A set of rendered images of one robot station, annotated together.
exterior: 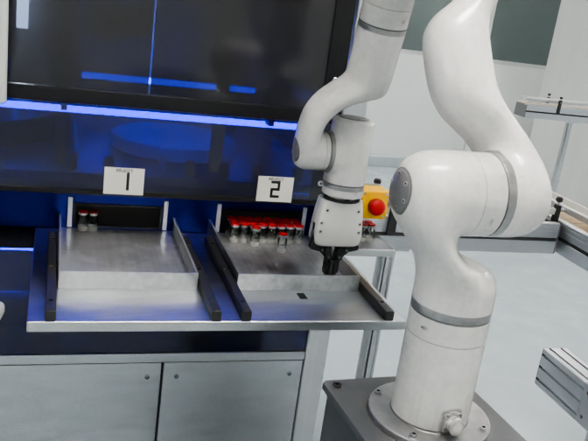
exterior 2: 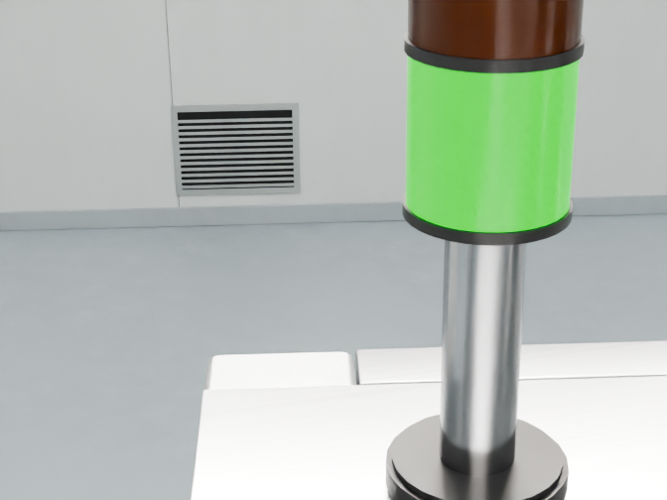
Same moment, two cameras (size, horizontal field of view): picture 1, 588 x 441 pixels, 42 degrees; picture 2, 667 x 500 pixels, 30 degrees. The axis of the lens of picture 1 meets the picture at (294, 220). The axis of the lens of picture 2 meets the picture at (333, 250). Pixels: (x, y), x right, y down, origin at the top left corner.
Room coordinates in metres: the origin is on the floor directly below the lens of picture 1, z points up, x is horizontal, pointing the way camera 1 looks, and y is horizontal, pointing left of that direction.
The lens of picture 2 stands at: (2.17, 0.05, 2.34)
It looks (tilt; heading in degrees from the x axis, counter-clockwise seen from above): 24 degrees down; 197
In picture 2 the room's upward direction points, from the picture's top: 1 degrees counter-clockwise
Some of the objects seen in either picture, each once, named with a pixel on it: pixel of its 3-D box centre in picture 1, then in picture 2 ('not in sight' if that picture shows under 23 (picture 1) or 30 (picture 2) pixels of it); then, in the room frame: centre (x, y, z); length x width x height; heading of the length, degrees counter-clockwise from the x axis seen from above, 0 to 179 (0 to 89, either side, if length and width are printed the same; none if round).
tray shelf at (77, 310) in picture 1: (207, 275); not in sight; (1.49, 0.16, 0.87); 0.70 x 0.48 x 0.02; 109
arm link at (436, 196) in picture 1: (446, 233); not in sight; (1.05, -0.22, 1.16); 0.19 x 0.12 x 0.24; 110
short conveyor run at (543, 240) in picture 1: (441, 216); not in sight; (2.03, -0.40, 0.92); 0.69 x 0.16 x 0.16; 109
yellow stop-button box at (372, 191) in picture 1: (368, 200); not in sight; (1.80, -0.17, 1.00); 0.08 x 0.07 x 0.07; 19
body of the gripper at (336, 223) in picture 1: (338, 218); not in sight; (1.49, -0.09, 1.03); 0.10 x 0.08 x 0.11; 109
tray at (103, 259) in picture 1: (122, 248); not in sight; (1.50, 0.35, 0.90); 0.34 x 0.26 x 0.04; 19
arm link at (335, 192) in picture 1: (343, 189); not in sight; (1.49, -0.09, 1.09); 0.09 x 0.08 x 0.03; 109
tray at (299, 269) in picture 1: (278, 253); not in sight; (1.61, 0.02, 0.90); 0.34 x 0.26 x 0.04; 19
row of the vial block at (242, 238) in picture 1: (266, 233); not in sight; (1.71, 0.06, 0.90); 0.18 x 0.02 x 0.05; 109
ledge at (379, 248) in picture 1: (360, 242); not in sight; (1.84, -0.18, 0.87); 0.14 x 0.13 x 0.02; 19
